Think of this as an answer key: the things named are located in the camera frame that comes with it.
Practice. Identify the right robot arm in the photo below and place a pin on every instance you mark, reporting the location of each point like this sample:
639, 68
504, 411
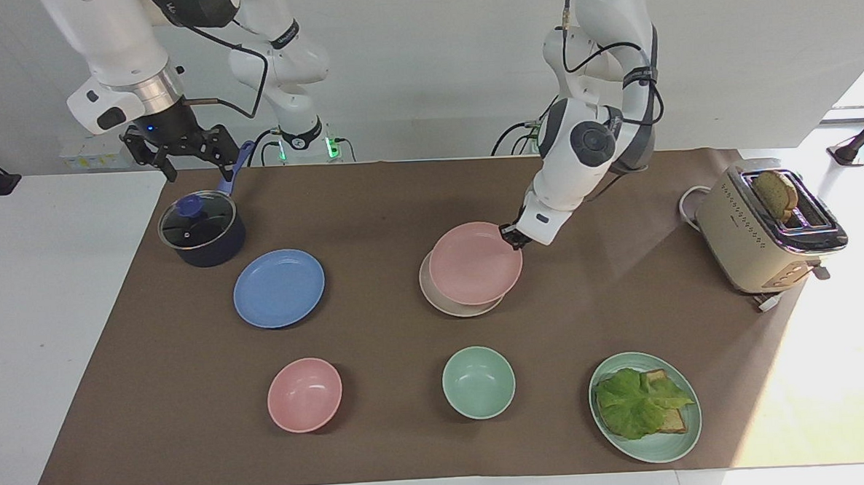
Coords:
121, 45

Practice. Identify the beige plate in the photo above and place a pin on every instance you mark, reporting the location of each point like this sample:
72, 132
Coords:
445, 302

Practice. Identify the green lettuce leaf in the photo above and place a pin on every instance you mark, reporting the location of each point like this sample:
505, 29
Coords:
632, 405

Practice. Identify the dark blue pot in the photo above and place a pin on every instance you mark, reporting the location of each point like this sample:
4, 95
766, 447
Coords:
217, 244

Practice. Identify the blue plate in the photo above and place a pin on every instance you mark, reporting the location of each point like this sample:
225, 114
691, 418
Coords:
279, 288

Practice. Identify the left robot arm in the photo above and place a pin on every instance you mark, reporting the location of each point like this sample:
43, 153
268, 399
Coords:
597, 16

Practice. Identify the glass lid with blue knob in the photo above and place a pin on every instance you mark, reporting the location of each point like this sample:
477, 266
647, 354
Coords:
205, 223

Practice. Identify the green bowl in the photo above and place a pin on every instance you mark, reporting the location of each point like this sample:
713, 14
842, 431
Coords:
478, 382

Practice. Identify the pink bowl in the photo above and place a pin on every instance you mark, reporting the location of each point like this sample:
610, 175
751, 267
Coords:
304, 395

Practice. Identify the green plate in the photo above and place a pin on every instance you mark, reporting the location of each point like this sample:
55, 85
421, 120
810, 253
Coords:
660, 447

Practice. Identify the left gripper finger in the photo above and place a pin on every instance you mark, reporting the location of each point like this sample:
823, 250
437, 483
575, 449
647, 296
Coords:
510, 235

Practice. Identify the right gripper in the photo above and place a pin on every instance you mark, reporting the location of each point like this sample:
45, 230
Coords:
173, 128

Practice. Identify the toast slice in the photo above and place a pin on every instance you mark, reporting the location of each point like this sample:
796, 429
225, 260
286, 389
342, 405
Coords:
674, 421

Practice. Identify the brown bread slice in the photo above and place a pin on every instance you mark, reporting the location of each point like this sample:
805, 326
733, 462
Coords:
776, 192

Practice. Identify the beige toaster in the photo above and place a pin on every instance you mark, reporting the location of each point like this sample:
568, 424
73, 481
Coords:
735, 244

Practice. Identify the pink plate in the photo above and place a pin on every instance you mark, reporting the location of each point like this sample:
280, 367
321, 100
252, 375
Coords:
473, 266

